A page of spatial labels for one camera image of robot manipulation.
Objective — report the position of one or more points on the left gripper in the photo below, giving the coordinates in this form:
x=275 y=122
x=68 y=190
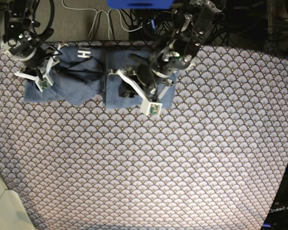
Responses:
x=151 y=72

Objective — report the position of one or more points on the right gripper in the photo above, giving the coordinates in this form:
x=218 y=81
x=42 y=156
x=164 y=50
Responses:
x=34 y=58

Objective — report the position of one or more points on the blue T-shirt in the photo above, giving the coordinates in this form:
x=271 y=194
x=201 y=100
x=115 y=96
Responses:
x=81 y=74

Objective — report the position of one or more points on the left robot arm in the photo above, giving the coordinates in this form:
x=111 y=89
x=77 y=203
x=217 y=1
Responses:
x=175 y=49

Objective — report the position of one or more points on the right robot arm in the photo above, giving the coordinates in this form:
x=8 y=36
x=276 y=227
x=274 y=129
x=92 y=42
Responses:
x=20 y=41

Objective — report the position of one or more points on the blue box overhead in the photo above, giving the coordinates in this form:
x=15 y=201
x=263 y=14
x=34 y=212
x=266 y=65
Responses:
x=140 y=4

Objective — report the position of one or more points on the fan-patterned tablecloth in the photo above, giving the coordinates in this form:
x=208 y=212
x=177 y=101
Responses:
x=213 y=161

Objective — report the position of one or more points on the black OpenArm base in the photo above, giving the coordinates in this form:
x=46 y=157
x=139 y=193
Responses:
x=277 y=218

